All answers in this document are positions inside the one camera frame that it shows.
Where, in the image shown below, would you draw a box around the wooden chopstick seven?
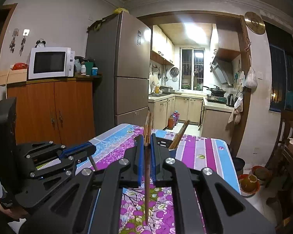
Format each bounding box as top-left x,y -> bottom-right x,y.
144,143 -> 151,225

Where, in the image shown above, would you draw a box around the wooden chopstick one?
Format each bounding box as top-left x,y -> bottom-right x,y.
143,110 -> 150,145

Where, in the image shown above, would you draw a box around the wooden chopstick three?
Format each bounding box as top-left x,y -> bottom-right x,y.
146,113 -> 153,144

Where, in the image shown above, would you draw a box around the wooden chopstick two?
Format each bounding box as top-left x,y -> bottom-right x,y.
168,119 -> 189,150

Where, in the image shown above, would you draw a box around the wooden chopstick four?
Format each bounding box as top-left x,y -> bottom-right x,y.
170,120 -> 191,151

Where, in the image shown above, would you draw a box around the wooden chopstick eight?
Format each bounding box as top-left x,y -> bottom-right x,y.
88,155 -> 98,171

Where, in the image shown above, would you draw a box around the beige kitchen base cabinets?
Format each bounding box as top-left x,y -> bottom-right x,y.
149,94 -> 234,144

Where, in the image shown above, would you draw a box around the hanging kitchen towel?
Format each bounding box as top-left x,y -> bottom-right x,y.
228,92 -> 243,125

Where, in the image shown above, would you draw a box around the kitchen window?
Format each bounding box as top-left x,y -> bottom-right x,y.
180,49 -> 204,91

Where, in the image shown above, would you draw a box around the person's left hand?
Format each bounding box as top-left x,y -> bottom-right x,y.
0,204 -> 29,221

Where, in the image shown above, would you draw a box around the orange wooden cabinet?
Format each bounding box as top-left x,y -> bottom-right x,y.
7,74 -> 102,146

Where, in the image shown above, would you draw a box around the red bowl on floor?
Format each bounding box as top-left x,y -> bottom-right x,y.
238,174 -> 260,198

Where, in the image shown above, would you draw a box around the black trash bin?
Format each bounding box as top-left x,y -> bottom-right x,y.
232,157 -> 246,177

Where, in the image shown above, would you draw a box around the colourful floral tablecloth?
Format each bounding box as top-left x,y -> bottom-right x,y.
90,124 -> 240,233

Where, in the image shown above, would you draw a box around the blue perforated utensil holder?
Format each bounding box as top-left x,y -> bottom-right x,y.
156,137 -> 177,158

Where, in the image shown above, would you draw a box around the white medicine bottle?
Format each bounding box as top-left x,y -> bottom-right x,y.
81,64 -> 87,75

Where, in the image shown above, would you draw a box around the blue lidded cup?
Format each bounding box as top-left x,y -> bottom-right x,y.
91,67 -> 98,76

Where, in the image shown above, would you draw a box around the dark wooden chair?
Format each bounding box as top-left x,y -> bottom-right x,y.
265,109 -> 293,188

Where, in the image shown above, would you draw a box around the orange oil bottle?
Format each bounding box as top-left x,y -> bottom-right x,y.
167,115 -> 175,130

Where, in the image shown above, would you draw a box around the cardboard box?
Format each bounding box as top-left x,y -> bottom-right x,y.
0,69 -> 27,86

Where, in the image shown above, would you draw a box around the white microwave oven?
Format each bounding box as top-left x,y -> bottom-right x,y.
28,47 -> 75,80

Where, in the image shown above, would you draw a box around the red telephone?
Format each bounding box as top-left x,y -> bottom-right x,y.
11,62 -> 28,70

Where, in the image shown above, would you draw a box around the steel electric kettle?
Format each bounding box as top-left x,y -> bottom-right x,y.
226,94 -> 236,107

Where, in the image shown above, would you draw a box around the brown refrigerator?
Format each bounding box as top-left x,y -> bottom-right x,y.
86,12 -> 151,134

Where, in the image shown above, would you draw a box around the black wok on stove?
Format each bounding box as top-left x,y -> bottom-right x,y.
203,86 -> 226,97

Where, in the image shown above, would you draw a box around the alarm clock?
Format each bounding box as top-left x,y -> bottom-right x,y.
35,39 -> 46,48

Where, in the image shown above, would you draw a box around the white plastic bag hanging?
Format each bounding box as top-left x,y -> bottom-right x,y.
245,66 -> 258,89

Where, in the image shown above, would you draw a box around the range hood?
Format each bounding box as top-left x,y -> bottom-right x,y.
210,58 -> 233,86

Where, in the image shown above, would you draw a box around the dark room window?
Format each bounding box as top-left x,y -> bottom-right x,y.
265,22 -> 293,112

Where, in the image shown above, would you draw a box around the gold round wall clock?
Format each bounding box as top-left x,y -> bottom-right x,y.
244,12 -> 266,35

